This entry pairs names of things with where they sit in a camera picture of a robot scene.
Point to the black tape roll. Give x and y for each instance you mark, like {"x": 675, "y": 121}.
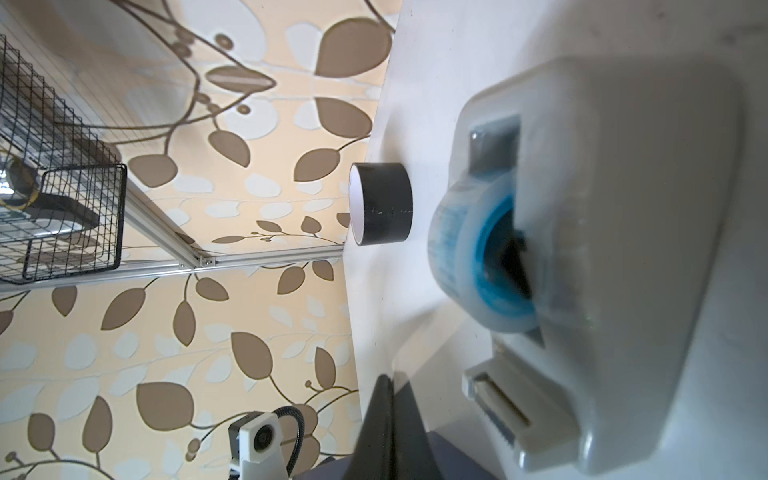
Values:
{"x": 380, "y": 203}

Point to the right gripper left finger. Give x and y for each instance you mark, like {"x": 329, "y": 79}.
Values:
{"x": 372, "y": 457}

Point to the back wire basket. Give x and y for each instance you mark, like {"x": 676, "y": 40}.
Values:
{"x": 40, "y": 128}

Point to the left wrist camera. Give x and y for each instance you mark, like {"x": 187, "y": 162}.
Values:
{"x": 255, "y": 446}

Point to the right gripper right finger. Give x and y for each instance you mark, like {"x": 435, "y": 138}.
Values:
{"x": 417, "y": 438}

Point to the white tape dispenser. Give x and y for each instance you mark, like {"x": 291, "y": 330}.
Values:
{"x": 585, "y": 203}

